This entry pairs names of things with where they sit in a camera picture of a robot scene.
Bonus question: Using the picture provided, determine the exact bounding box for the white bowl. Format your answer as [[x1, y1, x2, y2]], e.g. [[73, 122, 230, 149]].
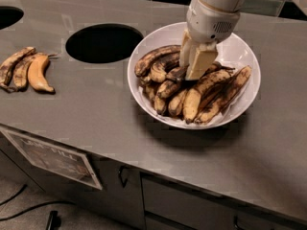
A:
[[128, 22, 261, 129]]

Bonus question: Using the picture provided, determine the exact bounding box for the small banana lower left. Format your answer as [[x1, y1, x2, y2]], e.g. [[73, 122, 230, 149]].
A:
[[153, 96, 167, 115]]

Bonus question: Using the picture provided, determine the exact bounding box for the landfill sign on cabinet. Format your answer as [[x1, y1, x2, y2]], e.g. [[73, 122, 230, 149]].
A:
[[1, 128, 103, 190]]

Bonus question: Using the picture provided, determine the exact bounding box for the yellow banana bowl bottom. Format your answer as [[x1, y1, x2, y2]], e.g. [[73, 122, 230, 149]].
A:
[[168, 89, 188, 117]]

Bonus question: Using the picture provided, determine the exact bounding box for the black cabinet handle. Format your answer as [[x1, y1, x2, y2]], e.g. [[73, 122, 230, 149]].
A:
[[118, 165, 130, 188]]

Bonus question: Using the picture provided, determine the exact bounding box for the yellow spotted banana long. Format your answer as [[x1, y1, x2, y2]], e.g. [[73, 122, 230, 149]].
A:
[[182, 70, 232, 124]]

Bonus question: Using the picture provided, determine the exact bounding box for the black drawer handle right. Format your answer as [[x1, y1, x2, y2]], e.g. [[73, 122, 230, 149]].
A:
[[233, 216, 246, 230]]

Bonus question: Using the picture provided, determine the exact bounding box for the black object on floor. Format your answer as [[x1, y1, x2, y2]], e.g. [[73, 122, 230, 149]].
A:
[[45, 211, 61, 230]]

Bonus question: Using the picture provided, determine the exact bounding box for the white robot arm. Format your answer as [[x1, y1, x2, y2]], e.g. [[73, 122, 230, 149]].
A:
[[179, 0, 245, 81]]

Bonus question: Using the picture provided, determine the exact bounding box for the dark spotted banana top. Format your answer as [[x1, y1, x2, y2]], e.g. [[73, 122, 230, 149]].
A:
[[134, 45, 181, 77]]

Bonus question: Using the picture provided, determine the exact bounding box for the brown banana right edge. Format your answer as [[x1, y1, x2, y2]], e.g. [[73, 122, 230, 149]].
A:
[[194, 65, 252, 125]]

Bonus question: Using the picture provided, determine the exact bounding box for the blackened banana second row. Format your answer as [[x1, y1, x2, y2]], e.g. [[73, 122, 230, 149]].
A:
[[150, 53, 179, 82]]

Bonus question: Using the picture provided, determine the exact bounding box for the yellow banana on counter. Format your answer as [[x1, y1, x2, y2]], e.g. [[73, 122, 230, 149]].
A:
[[28, 55, 56, 94]]

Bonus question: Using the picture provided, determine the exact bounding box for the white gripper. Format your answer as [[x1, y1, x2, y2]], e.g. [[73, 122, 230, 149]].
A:
[[179, 0, 240, 81]]

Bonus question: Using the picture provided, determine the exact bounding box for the spotted middle banana on counter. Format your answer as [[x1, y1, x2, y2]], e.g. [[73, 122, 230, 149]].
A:
[[12, 53, 41, 91]]

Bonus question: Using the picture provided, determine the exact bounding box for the dark banana on counter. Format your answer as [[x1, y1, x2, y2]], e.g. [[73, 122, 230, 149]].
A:
[[0, 46, 35, 93]]

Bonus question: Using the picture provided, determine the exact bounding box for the black floor cable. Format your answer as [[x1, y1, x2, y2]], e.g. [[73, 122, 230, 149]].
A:
[[0, 183, 28, 207], [0, 200, 76, 222]]

